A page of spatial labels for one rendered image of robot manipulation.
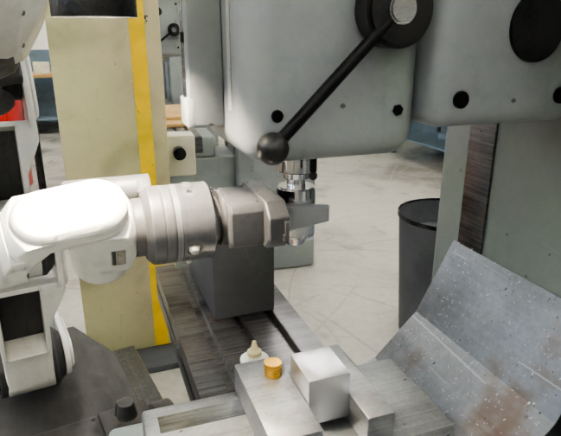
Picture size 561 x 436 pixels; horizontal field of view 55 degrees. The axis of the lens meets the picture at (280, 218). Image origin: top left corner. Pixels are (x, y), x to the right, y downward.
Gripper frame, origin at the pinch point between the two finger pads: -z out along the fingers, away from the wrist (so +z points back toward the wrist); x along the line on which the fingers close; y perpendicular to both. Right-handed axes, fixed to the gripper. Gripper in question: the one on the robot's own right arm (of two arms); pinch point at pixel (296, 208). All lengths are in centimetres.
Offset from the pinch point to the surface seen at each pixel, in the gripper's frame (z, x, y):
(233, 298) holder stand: 0.7, 30.1, 26.6
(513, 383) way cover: -30.1, -8.1, 27.3
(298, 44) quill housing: 3.7, -10.0, -19.2
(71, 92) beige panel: 27, 172, 1
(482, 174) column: -36.6, 10.6, 1.7
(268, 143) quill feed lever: 8.0, -13.5, -11.1
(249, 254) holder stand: -2.6, 30.1, 18.4
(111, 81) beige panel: 11, 172, -2
